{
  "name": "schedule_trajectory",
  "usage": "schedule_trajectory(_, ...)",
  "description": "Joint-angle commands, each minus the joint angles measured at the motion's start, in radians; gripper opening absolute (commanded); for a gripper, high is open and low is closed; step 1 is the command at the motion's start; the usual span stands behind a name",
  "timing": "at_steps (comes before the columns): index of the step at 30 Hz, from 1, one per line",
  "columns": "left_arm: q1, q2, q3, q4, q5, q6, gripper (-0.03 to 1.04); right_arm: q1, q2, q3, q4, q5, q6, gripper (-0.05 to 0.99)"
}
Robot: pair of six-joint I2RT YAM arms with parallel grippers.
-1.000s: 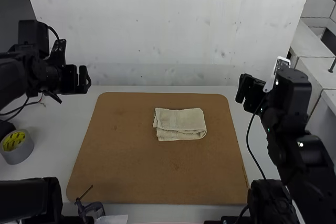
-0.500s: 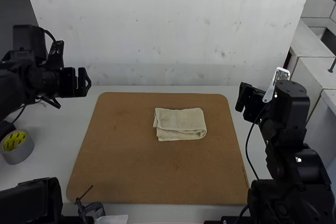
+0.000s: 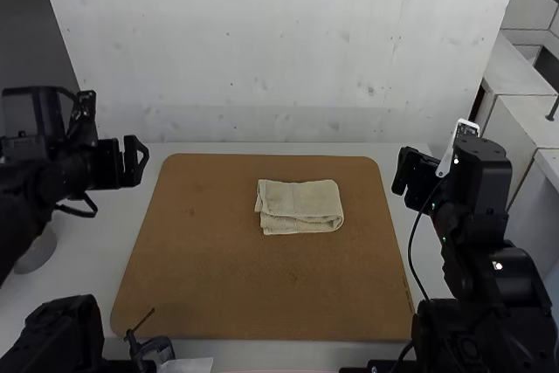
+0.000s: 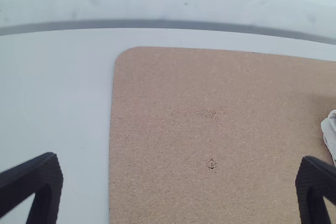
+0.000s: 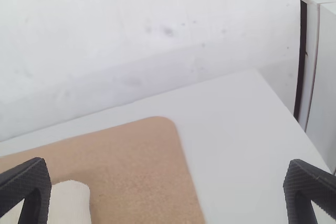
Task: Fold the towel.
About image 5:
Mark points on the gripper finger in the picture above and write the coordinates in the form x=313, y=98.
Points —
x=39, y=182
x=294, y=182

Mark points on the pale towel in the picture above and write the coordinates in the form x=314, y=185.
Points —
x=71, y=203

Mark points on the cork mat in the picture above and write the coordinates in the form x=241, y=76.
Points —
x=136, y=169

